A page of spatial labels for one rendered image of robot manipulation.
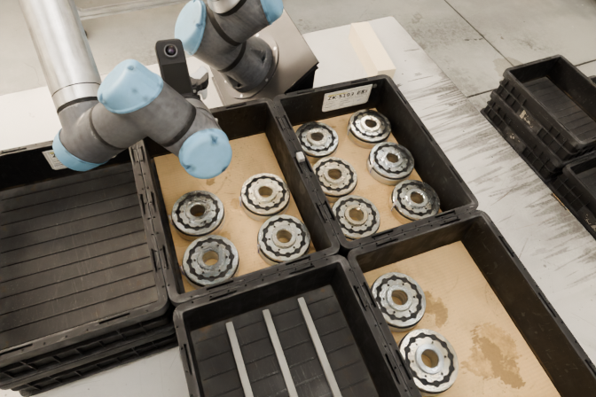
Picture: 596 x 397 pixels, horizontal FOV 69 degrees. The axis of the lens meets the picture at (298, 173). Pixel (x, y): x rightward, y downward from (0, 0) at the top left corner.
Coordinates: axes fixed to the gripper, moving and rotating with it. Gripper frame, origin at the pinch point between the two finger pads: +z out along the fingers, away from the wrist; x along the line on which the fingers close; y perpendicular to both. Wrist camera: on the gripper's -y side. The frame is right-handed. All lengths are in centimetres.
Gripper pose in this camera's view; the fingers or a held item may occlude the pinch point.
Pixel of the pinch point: (168, 68)
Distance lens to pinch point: 94.0
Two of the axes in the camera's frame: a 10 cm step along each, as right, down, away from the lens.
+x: 9.2, -1.9, 3.4
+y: -0.2, 8.4, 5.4
